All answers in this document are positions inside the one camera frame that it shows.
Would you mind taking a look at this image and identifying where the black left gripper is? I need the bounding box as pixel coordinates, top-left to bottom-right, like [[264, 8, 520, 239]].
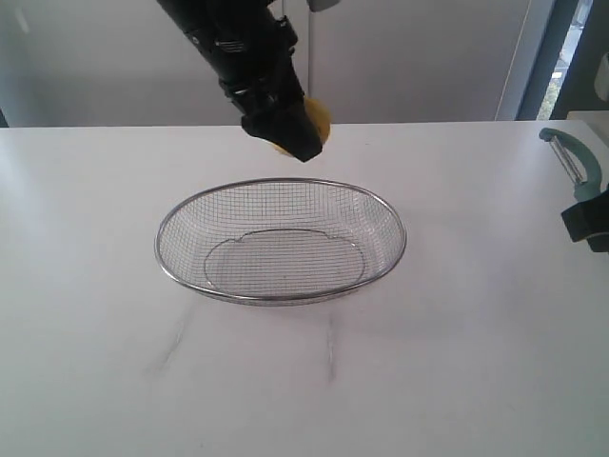
[[189, 1, 323, 163]]

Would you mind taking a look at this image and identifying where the teal vegetable peeler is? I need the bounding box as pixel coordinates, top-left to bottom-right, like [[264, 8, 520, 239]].
[[539, 128, 602, 203]]

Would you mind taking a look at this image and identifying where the metal wire mesh basket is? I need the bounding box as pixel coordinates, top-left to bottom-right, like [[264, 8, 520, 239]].
[[154, 177, 407, 307]]

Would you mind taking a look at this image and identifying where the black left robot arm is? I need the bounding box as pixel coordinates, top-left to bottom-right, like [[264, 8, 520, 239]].
[[159, 0, 323, 162]]

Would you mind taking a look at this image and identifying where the yellow lemon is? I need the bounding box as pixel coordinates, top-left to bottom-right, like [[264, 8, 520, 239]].
[[279, 96, 331, 148]]

